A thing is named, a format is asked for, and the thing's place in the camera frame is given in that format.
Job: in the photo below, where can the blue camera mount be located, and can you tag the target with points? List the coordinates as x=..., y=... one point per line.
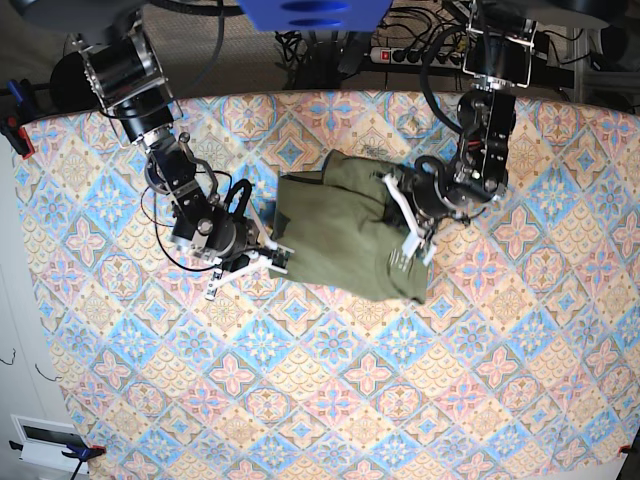
x=321, y=15

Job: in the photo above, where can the green t-shirt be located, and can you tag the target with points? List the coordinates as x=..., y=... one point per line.
x=345, y=230

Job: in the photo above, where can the blue orange clamp lower left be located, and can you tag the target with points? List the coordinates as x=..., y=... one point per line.
x=80, y=452

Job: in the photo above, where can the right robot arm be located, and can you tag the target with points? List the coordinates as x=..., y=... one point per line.
x=123, y=71

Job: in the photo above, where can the white wall outlet box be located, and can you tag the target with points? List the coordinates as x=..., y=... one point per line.
x=48, y=432

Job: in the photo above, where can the black round stool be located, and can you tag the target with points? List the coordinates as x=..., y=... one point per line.
x=69, y=88

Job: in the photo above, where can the orange clamp lower right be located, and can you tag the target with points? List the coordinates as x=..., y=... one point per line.
x=627, y=450

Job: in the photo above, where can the blue orange clamp upper left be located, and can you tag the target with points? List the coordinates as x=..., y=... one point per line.
x=12, y=125

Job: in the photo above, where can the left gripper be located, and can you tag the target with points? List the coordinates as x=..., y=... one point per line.
x=423, y=194

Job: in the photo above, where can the blue orange clamp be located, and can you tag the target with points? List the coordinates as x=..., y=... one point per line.
x=12, y=125
x=80, y=452

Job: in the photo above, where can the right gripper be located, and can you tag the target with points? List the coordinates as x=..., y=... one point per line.
x=255, y=248

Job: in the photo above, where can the white power strip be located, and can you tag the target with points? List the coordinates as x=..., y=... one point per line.
x=413, y=57

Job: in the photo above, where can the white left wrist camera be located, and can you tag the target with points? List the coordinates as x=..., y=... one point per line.
x=416, y=242

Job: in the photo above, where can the patterned tile tablecloth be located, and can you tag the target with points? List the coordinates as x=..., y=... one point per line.
x=523, y=359

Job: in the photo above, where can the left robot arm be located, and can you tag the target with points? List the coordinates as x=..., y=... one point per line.
x=499, y=58

